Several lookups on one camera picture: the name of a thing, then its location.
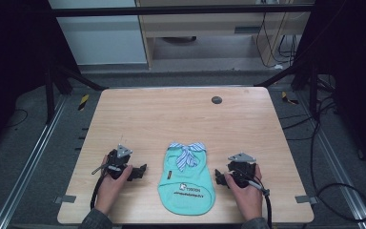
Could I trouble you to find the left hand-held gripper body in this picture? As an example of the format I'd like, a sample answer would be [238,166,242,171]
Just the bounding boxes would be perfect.
[106,143,134,181]

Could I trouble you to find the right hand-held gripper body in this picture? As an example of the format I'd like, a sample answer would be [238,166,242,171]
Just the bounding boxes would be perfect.
[227,152,257,189]

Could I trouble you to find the teal pet shirt striped bow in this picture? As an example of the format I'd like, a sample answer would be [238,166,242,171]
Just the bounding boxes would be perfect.
[156,141,216,217]

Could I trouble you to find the person's left hand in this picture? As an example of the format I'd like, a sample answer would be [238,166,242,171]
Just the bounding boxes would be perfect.
[94,155,134,216]

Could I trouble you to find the person's right hand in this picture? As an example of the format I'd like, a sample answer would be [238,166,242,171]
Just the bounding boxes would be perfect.
[223,163,264,221]

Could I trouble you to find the yellow black striped tape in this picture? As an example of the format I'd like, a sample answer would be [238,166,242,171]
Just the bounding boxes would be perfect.
[77,94,91,112]
[280,91,300,106]

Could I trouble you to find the black metal stand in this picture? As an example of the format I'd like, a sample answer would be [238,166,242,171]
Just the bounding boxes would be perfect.
[254,56,320,119]
[43,60,109,126]

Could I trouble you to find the white cabinet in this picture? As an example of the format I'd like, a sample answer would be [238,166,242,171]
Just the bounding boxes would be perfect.
[48,0,149,66]

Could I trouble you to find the light wooden desk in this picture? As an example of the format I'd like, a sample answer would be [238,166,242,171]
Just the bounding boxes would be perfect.
[134,0,315,69]

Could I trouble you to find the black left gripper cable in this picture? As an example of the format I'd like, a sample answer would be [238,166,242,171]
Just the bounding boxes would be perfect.
[90,162,111,210]

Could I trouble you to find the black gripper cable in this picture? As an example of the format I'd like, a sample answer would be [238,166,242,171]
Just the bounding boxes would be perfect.
[234,167,274,229]
[90,162,111,210]

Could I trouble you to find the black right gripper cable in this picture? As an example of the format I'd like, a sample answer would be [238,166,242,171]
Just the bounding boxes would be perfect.
[234,167,274,229]

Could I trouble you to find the grey table bracket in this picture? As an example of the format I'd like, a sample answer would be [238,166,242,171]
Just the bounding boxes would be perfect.
[295,195,318,205]
[53,194,77,205]

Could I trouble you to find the black looped floor cable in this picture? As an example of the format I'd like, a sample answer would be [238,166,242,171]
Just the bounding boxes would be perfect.
[309,94,366,223]

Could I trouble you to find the aluminium floor rail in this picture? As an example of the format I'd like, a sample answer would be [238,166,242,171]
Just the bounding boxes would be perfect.
[0,94,69,229]
[295,92,366,229]

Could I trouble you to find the thin black floor cable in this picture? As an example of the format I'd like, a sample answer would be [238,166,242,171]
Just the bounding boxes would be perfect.
[3,108,30,130]

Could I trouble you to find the black hanging cables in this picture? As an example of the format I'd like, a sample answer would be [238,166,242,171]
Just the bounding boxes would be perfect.
[254,12,299,69]

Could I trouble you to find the black horizontal frame bar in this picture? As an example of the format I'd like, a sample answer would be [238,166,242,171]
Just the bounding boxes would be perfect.
[51,4,316,18]

